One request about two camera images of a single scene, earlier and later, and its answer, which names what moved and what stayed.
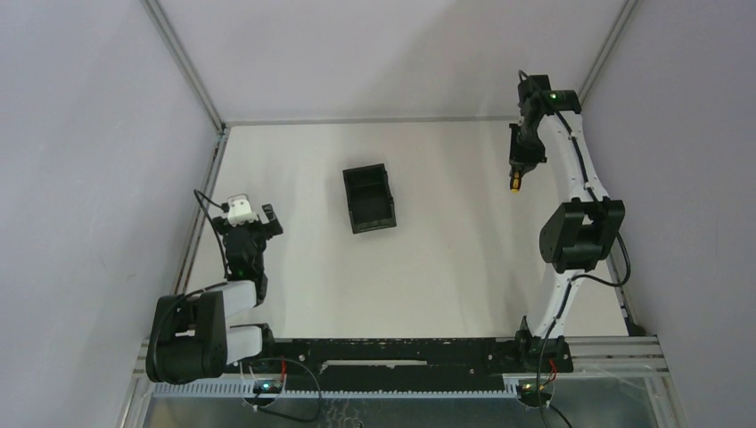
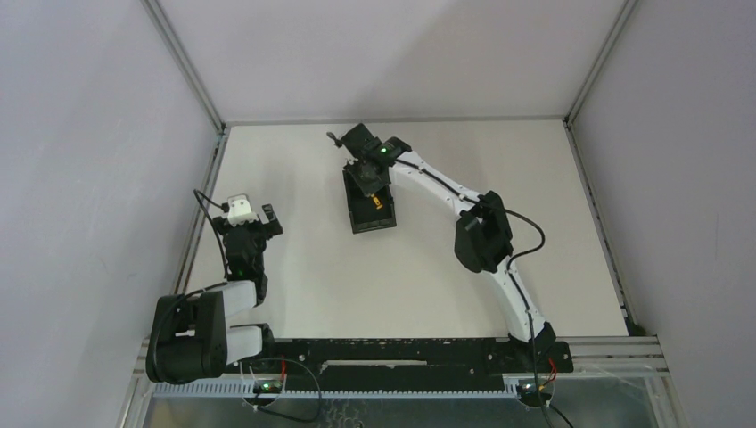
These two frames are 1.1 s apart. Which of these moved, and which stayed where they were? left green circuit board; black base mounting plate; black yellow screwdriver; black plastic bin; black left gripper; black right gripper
Moved: black yellow screwdriver; black right gripper
Stayed: black plastic bin; left green circuit board; black base mounting plate; black left gripper
